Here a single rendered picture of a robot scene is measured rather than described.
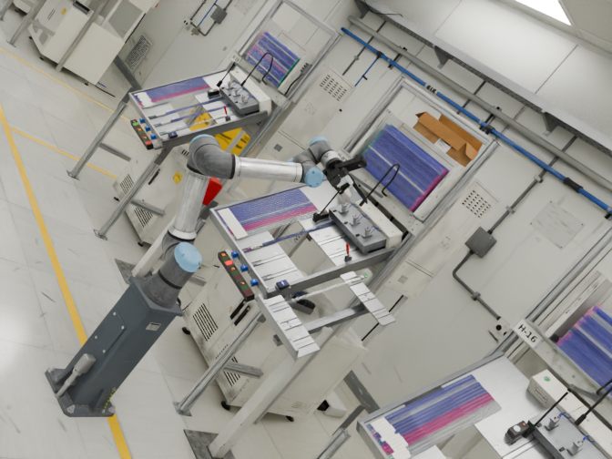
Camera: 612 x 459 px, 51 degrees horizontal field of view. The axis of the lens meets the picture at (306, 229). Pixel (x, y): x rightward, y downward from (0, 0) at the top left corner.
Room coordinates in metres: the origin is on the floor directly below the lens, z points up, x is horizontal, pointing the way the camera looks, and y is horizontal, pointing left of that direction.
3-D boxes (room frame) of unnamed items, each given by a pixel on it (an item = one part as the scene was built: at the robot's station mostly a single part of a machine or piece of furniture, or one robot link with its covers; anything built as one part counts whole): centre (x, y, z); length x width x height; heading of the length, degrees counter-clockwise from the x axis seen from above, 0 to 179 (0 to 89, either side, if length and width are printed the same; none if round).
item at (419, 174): (3.34, -0.19, 1.52); 0.51 x 0.13 x 0.27; 47
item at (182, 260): (2.36, 0.29, 0.72); 0.13 x 0.12 x 0.14; 31
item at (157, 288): (2.35, 0.29, 0.60); 0.15 x 0.15 x 0.10
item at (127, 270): (3.62, 0.61, 0.39); 0.24 x 0.24 x 0.78; 47
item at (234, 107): (4.31, 0.94, 0.66); 1.01 x 0.73 x 1.31; 137
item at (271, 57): (4.47, 0.81, 0.95); 1.35 x 0.82 x 1.90; 137
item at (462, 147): (3.63, -0.32, 1.82); 0.68 x 0.30 x 0.20; 47
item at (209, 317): (3.47, -0.23, 0.31); 0.70 x 0.65 x 0.62; 47
